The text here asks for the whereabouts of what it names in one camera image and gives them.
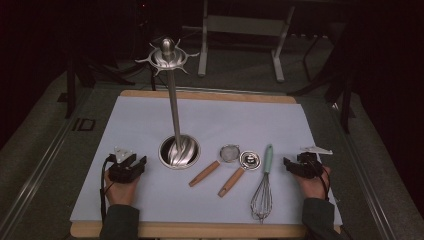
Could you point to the black rectangular floor bracket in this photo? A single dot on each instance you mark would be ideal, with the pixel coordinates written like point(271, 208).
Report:
point(84, 124)

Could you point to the person's left hand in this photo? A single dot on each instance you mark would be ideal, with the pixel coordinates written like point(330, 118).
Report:
point(120, 191)

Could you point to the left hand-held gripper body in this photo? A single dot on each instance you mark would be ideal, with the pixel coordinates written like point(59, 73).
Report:
point(121, 171)

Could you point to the white metal frame stand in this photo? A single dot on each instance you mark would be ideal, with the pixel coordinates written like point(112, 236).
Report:
point(243, 26)

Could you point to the metal utensil rack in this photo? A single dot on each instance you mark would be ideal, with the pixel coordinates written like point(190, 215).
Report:
point(174, 110)

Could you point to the white work mat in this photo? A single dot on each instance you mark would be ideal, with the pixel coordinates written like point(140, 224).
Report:
point(233, 120)

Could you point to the person's right hand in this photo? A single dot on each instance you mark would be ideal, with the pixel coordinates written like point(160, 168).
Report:
point(313, 188)

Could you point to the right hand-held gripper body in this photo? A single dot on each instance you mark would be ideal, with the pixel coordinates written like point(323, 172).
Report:
point(308, 166)

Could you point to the metal floor rail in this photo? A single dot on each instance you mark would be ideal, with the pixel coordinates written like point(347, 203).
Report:
point(366, 180)
point(40, 170)

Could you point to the black stand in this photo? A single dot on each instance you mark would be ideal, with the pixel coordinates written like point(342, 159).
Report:
point(346, 106)
point(70, 90)

